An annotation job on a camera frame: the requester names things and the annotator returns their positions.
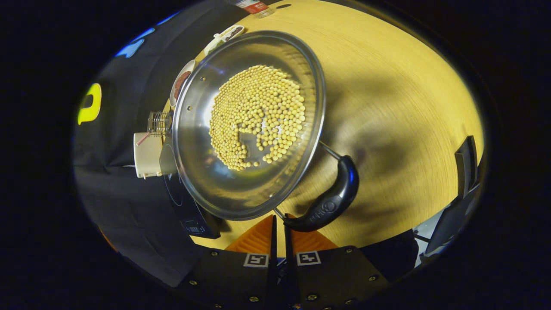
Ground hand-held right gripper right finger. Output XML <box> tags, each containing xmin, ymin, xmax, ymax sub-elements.
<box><xmin>284</xmin><ymin>224</ymin><xmax>390</xmax><ymax>310</ymax></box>

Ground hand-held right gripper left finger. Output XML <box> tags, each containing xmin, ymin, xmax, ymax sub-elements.
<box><xmin>183</xmin><ymin>214</ymin><xmax>279</xmax><ymax>310</ymax></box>

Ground stainless steel pot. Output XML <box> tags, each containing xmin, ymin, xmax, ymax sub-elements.
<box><xmin>172</xmin><ymin>30</ymin><xmax>360</xmax><ymax>233</ymax></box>

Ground black induction cooktop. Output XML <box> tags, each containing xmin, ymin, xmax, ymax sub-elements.
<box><xmin>159</xmin><ymin>110</ymin><xmax>222</xmax><ymax>239</ymax></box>

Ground pile of yellow soybeans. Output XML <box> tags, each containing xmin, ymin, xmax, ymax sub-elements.
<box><xmin>209</xmin><ymin>65</ymin><xmax>306</xmax><ymax>171</ymax></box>

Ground white toaster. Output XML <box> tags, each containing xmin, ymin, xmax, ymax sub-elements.
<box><xmin>133</xmin><ymin>131</ymin><xmax>164</xmax><ymax>179</ymax></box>

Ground white oval plate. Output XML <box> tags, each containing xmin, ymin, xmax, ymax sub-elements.
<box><xmin>169</xmin><ymin>59</ymin><xmax>196</xmax><ymax>108</ymax></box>

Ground dark chair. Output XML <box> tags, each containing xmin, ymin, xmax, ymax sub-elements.
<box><xmin>420</xmin><ymin>136</ymin><xmax>482</xmax><ymax>264</ymax></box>

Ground red meat slices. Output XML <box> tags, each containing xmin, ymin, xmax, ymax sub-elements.
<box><xmin>173</xmin><ymin>71</ymin><xmax>191</xmax><ymax>100</ymax></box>

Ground white divided dish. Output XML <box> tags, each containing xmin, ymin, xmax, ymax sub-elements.
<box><xmin>204</xmin><ymin>25</ymin><xmax>245</xmax><ymax>56</ymax></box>

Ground clear water bottle red label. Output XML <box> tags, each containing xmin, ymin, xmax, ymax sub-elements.
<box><xmin>235</xmin><ymin>0</ymin><xmax>274</xmax><ymax>19</ymax></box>

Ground metal wire rack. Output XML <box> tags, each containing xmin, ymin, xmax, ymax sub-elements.
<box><xmin>147</xmin><ymin>111</ymin><xmax>173</xmax><ymax>137</ymax></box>

